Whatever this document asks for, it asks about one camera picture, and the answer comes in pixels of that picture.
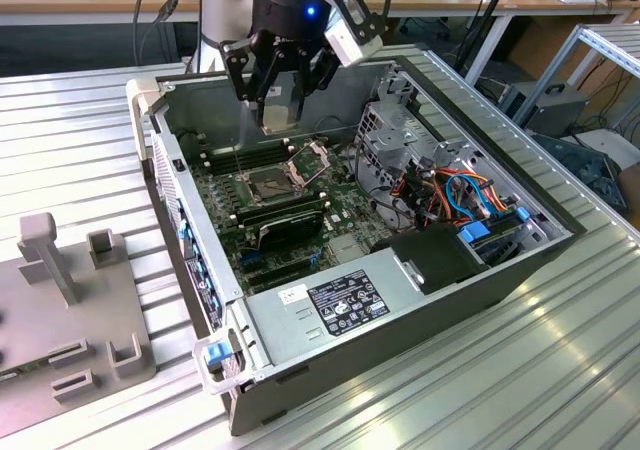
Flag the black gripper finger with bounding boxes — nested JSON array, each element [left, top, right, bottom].
[[222, 38, 281, 121], [293, 45, 342, 121]]

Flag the CPU socket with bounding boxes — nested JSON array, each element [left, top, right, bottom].
[[241, 161, 310, 207]]

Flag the silver metal drive cage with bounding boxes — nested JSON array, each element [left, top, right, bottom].
[[355, 64, 485, 206]]

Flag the green motherboard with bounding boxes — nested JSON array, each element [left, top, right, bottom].
[[188, 132, 401, 296]]

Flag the black graphics card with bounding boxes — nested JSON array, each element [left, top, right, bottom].
[[251, 207, 327, 254]]

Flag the black tripod stand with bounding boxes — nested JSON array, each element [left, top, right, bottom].
[[452, 0, 519, 84]]

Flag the silver chipset heatsink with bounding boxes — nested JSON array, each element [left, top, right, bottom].
[[327, 234, 367, 265]]

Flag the black expansion slot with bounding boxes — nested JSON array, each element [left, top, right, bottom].
[[248, 267, 315, 293], [246, 258, 312, 281]]

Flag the black plastic shroud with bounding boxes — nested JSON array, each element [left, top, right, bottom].
[[372, 221, 490, 297]]

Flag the black equipment box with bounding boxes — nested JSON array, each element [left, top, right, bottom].
[[498, 82, 592, 139]]

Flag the silver power supply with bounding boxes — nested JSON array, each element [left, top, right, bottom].
[[243, 247, 427, 371]]

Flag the grey disk bay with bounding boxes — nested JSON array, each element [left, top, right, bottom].
[[469, 214, 551, 269]]

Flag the dark teal plastic cover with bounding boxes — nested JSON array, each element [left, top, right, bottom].
[[529, 132, 632, 217]]

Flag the blue case latch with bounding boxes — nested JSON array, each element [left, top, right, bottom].
[[202, 342, 236, 369]]

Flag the grey parts rack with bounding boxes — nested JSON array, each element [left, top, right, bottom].
[[0, 212, 157, 436]]

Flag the open grey PC case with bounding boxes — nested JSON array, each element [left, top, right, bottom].
[[124, 53, 589, 439]]

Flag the brown cardboard box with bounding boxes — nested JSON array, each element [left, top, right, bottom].
[[615, 162, 640, 217]]

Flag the green RAM stick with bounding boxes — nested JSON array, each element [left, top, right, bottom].
[[0, 359, 54, 384]]

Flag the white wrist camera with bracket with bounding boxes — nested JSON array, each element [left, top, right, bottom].
[[305, 0, 389, 69]]

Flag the thin cable with plug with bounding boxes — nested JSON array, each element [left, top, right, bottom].
[[130, 0, 199, 69]]

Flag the black internal wire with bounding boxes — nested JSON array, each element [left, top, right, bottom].
[[344, 132, 369, 196]]

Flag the red orange wire bundle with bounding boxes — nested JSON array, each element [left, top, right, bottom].
[[392, 169, 451, 226]]

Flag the blue flat data wire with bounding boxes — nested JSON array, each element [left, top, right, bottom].
[[444, 172, 496, 221]]

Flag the orange flat data wire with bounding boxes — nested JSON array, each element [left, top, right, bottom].
[[432, 168, 509, 211]]

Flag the aluminium profile frame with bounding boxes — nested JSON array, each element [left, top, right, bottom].
[[514, 22, 640, 131]]

